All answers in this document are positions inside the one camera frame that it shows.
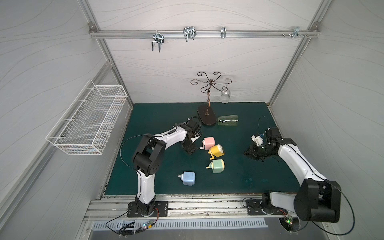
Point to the pink pencil sharpener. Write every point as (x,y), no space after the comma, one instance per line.
(208,143)

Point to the white wire basket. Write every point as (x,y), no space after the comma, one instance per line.
(86,126)

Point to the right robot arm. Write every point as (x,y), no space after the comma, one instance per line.
(317,200)

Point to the green pencil sharpener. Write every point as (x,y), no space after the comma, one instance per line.
(217,166)

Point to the aluminium top rail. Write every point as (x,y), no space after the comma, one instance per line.
(201,34)

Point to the yellow pencil sharpener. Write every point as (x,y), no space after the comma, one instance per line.
(216,151)

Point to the white vent grille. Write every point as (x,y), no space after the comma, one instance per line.
(189,224)

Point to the small metal ring hook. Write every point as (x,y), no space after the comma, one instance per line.
(223,32)

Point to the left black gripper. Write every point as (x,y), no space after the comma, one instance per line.
(189,145)

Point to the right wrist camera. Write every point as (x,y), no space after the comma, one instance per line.
(258,140)

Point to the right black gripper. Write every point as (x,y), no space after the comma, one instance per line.
(256,151)

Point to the metal clamp hook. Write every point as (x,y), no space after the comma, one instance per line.
(296,34)

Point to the metal double hook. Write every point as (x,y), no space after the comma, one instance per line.
(158,40)

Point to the blue pencil sharpener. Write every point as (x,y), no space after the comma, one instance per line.
(188,178)

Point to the copper wine glass stand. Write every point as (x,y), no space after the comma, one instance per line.
(205,111)

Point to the metal wire hook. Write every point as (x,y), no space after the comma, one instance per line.
(189,33)

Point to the clear hanging wine glass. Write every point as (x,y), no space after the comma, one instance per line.
(225,92)

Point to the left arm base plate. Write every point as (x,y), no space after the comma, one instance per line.
(160,207)

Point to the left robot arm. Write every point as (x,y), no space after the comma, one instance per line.
(149,155)

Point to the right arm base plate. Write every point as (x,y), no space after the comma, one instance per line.
(257,207)

